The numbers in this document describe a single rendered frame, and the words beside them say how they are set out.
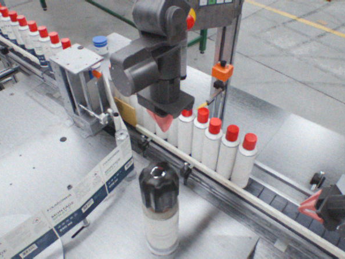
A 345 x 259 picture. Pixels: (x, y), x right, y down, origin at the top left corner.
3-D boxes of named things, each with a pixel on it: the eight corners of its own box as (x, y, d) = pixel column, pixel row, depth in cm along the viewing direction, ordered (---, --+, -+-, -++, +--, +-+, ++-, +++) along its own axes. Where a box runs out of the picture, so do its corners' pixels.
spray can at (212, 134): (197, 169, 94) (202, 124, 80) (204, 158, 98) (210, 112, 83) (213, 176, 93) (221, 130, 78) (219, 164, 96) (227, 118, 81)
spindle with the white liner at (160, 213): (138, 240, 78) (125, 174, 57) (160, 216, 83) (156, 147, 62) (164, 262, 74) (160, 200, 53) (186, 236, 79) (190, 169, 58)
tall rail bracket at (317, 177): (290, 214, 89) (308, 183, 77) (300, 198, 93) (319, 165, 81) (301, 220, 88) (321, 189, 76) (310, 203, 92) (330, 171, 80)
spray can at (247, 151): (228, 186, 90) (239, 141, 75) (232, 173, 93) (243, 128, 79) (245, 191, 89) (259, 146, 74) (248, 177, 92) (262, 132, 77)
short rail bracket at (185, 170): (178, 186, 96) (179, 163, 87) (184, 180, 97) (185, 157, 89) (186, 191, 94) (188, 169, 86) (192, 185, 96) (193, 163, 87)
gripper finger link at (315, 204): (288, 206, 78) (320, 204, 70) (299, 187, 81) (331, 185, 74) (301, 225, 78) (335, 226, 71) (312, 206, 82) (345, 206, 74)
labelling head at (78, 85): (67, 118, 110) (47, 58, 92) (95, 100, 117) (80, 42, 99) (92, 136, 104) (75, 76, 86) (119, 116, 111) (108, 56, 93)
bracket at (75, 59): (48, 59, 92) (47, 56, 91) (77, 45, 98) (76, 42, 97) (75, 76, 86) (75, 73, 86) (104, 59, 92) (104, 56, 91)
